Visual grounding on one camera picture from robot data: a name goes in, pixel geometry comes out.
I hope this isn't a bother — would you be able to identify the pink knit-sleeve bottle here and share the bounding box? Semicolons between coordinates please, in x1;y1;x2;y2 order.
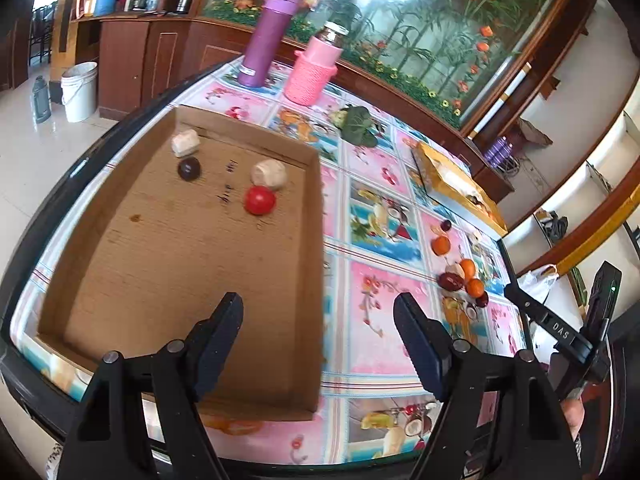
283;22;349;107

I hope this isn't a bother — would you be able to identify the black object on shelf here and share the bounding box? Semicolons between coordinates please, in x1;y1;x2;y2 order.
542;211;570;248

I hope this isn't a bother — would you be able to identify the green leafy vegetable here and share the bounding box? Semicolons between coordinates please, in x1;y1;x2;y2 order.
330;105;381;148

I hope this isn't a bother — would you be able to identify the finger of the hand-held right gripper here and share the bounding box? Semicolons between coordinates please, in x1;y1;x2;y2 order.
504;282;593;361

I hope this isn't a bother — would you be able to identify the brown cardboard tray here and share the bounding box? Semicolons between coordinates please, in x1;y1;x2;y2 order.
36;105;328;422

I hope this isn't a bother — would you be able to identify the white plastic bag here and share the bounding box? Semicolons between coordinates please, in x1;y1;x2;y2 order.
515;264;576;361

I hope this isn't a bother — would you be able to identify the person's right hand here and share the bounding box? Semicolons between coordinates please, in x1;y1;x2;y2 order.
562;397;587;443

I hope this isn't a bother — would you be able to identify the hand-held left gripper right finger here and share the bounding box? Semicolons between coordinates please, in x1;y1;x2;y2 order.
393;292;583;480

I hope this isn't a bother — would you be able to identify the grey plastic bottle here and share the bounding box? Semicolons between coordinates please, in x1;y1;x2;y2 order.
32;76;52;124

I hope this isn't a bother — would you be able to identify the bamboo flower wall picture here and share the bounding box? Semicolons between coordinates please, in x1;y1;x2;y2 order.
202;0;576;128

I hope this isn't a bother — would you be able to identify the brown cardboard scrap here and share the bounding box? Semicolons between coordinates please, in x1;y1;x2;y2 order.
517;117;553;146

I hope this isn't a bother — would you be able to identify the yellow flat box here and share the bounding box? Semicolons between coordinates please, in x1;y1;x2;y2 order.
410;141;508;240

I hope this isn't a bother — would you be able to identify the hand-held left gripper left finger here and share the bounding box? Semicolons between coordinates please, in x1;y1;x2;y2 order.
57;291;244;480

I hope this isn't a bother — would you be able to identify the dark wooden chair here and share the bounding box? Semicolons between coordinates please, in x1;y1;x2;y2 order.
27;2;61;66

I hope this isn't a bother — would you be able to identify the purple bottle pack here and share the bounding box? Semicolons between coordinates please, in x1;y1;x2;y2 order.
487;136;513;168

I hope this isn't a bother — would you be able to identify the red tomato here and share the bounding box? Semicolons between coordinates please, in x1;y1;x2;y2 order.
243;186;277;216

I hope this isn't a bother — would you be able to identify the purple thermos bottle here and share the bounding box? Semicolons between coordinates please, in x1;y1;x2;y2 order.
236;0;301;88

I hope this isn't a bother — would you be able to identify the white shelf unit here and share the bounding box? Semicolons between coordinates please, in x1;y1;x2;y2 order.
500;50;640;281

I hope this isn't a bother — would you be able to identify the printed tablecloth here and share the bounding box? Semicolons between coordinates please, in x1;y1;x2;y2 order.
10;57;533;466

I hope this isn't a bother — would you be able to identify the wooden cabinet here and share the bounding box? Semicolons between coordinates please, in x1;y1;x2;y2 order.
57;0;246;122

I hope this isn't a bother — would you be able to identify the white plastic bucket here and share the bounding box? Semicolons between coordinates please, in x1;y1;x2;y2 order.
61;61;99;124

